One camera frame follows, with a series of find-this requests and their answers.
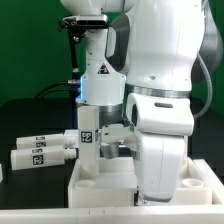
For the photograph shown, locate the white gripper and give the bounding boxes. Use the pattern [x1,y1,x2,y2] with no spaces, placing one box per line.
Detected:
[135,132,185,202]

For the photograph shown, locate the white desk tabletop tray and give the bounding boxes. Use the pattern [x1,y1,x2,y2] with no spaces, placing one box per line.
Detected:
[68,157,224,208]

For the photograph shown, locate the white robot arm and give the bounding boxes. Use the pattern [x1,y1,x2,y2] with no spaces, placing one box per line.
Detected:
[60,0,220,202]

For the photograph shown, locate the white L-shaped fence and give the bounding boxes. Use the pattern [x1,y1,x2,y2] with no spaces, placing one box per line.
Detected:
[0,160,224,224]

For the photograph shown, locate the white marker sheet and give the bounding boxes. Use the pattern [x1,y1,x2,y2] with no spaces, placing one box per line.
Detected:
[64,129,79,148]

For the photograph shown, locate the white piece at left edge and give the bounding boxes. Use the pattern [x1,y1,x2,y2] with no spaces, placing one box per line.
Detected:
[0,164,3,184]

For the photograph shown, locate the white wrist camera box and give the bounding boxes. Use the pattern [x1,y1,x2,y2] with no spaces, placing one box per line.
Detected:
[99,92,196,159]

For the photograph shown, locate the black cables behind base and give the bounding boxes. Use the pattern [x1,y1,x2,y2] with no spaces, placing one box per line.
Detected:
[34,79,82,100]

